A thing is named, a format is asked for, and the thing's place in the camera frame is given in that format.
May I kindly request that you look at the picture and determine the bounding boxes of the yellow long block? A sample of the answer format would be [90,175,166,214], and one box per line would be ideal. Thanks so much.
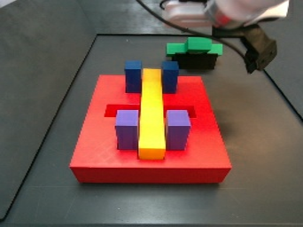
[138,68,165,160]

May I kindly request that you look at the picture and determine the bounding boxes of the blue block right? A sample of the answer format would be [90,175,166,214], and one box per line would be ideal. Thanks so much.
[161,61,178,94]

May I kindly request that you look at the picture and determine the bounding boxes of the red base board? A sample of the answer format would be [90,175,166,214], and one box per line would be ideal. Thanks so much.
[69,75,232,184]

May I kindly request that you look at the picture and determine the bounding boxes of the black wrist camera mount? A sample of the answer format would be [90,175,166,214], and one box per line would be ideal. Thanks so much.
[212,25,276,74]

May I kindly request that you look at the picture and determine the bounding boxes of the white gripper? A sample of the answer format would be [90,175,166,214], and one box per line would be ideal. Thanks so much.
[161,0,214,28]

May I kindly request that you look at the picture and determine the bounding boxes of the purple block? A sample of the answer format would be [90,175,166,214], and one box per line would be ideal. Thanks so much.
[114,110,138,150]
[165,110,190,151]

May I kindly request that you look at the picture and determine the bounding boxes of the purple block left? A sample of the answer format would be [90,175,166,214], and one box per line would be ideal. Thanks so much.
[114,110,138,150]

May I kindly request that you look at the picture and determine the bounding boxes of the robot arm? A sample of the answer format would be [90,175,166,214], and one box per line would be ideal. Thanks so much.
[161,0,289,29]

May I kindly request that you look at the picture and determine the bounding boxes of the green stepped block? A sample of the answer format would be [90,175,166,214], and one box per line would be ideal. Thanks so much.
[165,37,224,57]

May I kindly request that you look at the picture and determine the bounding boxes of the black cable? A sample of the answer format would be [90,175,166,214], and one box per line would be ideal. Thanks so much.
[134,0,250,60]

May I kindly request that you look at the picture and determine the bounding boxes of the black bracket fixture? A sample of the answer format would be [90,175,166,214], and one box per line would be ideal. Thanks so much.
[172,53,217,70]

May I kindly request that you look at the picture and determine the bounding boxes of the blue block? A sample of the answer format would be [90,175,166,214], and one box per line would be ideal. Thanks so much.
[161,61,178,94]
[124,60,141,93]

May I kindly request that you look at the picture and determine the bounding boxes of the purple block right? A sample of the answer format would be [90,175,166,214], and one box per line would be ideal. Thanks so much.
[165,110,190,151]

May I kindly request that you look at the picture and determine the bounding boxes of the blue block left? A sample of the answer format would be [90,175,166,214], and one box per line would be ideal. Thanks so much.
[124,60,141,93]

